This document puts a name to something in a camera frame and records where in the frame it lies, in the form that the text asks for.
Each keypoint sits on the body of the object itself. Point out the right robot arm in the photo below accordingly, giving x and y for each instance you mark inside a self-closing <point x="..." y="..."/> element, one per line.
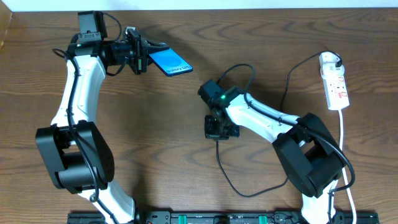
<point x="310" y="158"/>

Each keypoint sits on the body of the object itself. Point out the white USB charger plug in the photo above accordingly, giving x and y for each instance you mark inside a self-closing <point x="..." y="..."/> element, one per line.
<point x="331" y="65"/>

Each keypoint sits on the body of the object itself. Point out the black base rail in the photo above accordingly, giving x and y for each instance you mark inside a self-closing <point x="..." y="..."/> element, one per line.
<point x="165" y="217"/>

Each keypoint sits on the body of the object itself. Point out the blue Galaxy smartphone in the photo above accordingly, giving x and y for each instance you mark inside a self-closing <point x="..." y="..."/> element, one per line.
<point x="170" y="63"/>

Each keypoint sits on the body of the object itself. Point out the brown cardboard side panel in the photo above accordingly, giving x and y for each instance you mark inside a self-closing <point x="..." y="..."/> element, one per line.
<point x="5" y="20"/>

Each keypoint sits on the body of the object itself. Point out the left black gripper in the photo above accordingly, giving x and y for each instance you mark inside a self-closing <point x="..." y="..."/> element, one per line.
<point x="137" y="51"/>

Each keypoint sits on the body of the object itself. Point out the white power strip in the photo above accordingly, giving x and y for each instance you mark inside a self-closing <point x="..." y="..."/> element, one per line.
<point x="336" y="93"/>

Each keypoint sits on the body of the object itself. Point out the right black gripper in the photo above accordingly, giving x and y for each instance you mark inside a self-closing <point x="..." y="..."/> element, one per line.
<point x="216" y="127"/>

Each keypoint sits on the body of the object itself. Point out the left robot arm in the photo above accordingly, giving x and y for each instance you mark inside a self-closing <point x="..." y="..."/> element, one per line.
<point x="74" y="152"/>

